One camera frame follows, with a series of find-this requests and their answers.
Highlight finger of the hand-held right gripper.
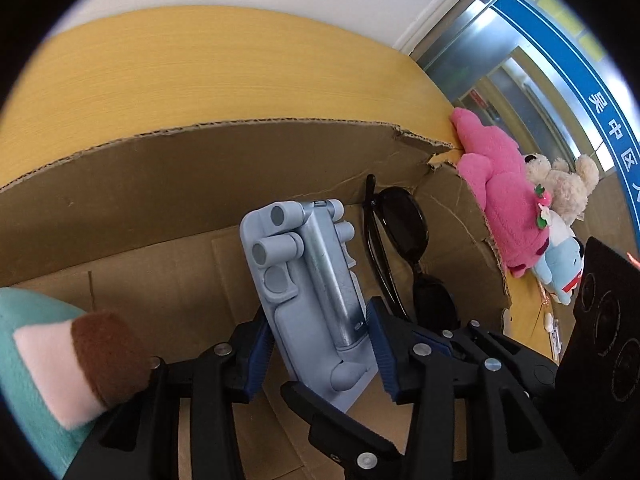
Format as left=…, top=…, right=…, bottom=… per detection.
left=280, top=382, right=407, bottom=480
left=440, top=320, right=558, bottom=398

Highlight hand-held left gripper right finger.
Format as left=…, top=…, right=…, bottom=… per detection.
left=366, top=297, right=571, bottom=480

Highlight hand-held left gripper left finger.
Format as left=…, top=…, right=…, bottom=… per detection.
left=62, top=307, right=274, bottom=480

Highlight grey folding phone stand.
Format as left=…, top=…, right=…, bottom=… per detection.
left=239, top=199, right=379, bottom=415

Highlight brown cardboard box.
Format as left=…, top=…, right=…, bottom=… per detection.
left=0, top=117, right=513, bottom=480

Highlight blue plush toy red collar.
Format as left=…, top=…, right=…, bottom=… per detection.
left=532, top=237, right=586, bottom=307

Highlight white plush toy black ears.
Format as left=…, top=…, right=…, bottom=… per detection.
left=545, top=207, right=587, bottom=261

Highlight black sunglasses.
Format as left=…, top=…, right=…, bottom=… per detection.
left=364, top=174, right=461, bottom=333

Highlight beige plush bear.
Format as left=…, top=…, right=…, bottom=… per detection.
left=522, top=152, right=600, bottom=221

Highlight pink plush bear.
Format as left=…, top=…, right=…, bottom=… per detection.
left=448, top=107, right=556, bottom=278

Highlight teal plush toy brown tip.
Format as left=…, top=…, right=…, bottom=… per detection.
left=0, top=286, right=151, bottom=480

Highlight blue banner strip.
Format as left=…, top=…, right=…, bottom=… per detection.
left=492, top=0, right=640, bottom=241

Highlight glass window metal frame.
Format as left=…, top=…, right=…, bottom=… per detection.
left=410, top=0, right=640, bottom=241

